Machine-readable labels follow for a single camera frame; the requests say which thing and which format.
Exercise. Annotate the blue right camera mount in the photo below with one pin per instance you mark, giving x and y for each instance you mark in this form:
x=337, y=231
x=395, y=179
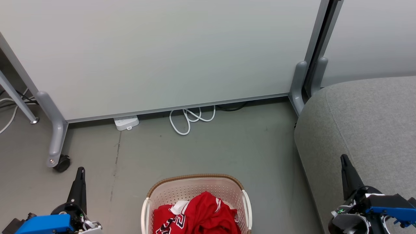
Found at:
x=391, y=208

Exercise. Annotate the grey partition leg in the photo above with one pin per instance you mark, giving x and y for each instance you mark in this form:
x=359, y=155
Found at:
x=58, y=130
x=297, y=87
x=319, y=76

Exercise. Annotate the grey metal table leg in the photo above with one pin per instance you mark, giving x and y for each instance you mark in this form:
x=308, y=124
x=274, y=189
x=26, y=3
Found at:
x=16, y=97

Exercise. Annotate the blue left camera mount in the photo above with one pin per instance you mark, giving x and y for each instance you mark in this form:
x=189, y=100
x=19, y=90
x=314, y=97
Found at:
x=44, y=224

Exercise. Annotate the black caster wheel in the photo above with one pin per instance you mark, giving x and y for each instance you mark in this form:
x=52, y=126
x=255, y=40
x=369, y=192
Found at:
x=62, y=163

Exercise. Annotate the white partition panel grey frame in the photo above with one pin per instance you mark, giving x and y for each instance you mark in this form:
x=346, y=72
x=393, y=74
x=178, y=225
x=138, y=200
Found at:
x=162, y=48
x=373, y=39

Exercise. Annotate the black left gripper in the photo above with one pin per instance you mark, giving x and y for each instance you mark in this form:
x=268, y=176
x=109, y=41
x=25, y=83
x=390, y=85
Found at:
x=76, y=216

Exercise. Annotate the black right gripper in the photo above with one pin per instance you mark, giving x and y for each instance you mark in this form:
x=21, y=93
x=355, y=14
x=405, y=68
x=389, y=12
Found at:
x=352, y=213

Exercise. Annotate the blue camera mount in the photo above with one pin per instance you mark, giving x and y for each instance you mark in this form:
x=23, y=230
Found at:
x=391, y=208
x=44, y=224

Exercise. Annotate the white laundry basket brown rim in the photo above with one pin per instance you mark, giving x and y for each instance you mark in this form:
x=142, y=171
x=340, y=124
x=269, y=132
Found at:
x=191, y=187

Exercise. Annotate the white power strip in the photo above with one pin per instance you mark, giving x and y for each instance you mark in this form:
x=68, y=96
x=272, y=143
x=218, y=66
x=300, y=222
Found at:
x=126, y=122

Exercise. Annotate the plain red shirt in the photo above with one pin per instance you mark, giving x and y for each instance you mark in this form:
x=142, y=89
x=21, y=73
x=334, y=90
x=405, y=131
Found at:
x=208, y=214

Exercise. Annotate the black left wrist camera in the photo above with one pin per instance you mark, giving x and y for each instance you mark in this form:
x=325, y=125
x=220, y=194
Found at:
x=14, y=226

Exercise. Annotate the grey fabric sofa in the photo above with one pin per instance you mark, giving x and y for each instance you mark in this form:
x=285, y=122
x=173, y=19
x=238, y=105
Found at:
x=364, y=123

